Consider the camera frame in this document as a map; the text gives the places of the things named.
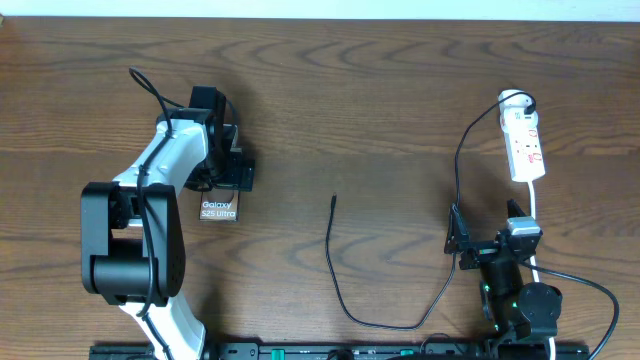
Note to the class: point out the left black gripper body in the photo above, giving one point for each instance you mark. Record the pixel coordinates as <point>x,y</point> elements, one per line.
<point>226,171</point>

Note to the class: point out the white power strip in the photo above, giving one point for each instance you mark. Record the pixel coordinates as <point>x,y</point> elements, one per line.
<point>519,123</point>

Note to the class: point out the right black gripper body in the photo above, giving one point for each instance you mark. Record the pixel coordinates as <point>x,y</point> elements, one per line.
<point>480,252</point>

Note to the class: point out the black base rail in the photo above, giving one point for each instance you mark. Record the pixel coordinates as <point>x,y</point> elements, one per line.
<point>438,349</point>

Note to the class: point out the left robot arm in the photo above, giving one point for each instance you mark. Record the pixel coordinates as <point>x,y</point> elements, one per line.
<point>133,251</point>

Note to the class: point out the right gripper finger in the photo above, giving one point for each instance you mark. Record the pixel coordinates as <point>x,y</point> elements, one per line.
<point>514,210</point>
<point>458,237</point>

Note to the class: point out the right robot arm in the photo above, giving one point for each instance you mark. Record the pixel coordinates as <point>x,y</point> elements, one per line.
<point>525,314</point>

